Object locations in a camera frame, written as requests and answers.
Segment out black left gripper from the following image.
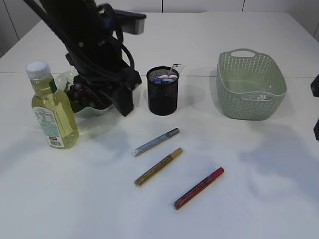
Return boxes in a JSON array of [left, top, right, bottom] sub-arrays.
[[65, 53, 142, 117]]

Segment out purple red grape bunch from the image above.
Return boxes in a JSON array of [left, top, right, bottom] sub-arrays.
[[67, 75, 87, 112]]

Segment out blue scissors with sheath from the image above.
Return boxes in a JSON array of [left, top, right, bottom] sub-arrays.
[[152, 78, 176, 84]]

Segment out pink scissors with sheath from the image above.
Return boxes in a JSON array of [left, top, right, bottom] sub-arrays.
[[158, 75, 178, 82]]

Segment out yellow tea plastic bottle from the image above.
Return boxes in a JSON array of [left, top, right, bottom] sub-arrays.
[[26, 61, 79, 149]]

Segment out silver glitter marker pen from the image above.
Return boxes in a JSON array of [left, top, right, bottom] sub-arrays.
[[131, 128, 180, 157]]

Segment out clear plastic ruler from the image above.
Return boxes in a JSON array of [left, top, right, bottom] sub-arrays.
[[167, 64, 185, 78]]

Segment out gold glitter marker pen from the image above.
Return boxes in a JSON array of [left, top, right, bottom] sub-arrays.
[[134, 147, 183, 187]]

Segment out red glitter marker pen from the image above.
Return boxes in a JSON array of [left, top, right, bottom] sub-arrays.
[[173, 167, 225, 210]]

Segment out clear plastic sheet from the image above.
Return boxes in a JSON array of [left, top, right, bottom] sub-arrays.
[[242, 93, 273, 101]]

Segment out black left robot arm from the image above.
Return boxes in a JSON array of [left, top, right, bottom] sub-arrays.
[[26, 0, 146, 116]]

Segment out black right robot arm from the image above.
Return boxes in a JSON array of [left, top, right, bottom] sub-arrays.
[[310, 75, 319, 141]]

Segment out black mesh pen cup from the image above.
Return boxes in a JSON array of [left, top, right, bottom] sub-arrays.
[[147, 66, 179, 116]]

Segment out light green wavy plate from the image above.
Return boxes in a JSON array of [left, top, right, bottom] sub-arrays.
[[54, 67, 115, 118]]

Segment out light green woven basket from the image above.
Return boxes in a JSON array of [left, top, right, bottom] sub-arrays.
[[216, 48, 287, 120]]

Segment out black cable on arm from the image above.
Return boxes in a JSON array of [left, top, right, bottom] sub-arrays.
[[23, 2, 137, 80]]

